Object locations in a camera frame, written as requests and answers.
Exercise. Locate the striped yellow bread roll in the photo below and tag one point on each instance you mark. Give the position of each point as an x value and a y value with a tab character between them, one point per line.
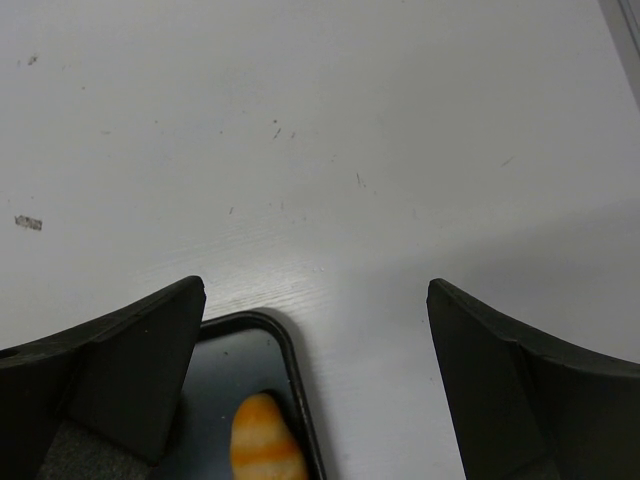
261	445

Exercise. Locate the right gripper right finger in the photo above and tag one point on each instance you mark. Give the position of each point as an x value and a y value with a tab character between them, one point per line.
528	405

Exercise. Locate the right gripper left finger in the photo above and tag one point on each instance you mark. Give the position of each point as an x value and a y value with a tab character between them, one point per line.
98	400

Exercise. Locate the black baking tray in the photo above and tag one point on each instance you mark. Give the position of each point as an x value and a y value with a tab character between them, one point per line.
235	356

